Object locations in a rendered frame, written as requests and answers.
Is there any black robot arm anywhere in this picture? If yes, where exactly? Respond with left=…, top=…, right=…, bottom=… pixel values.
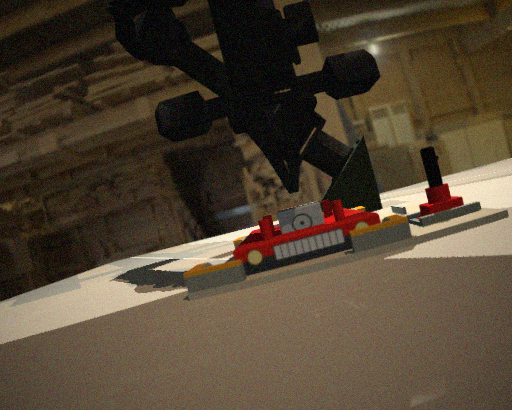
left=108, top=0, right=354, bottom=183

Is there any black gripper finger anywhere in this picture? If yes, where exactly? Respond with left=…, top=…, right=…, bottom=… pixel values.
left=281, top=96, right=317, bottom=193
left=228, top=109, right=294, bottom=194

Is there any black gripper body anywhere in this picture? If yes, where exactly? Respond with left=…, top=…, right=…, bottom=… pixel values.
left=155, top=9, right=381, bottom=142

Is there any red toy car body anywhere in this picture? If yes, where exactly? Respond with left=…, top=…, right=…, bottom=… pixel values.
left=233, top=199, right=381, bottom=276

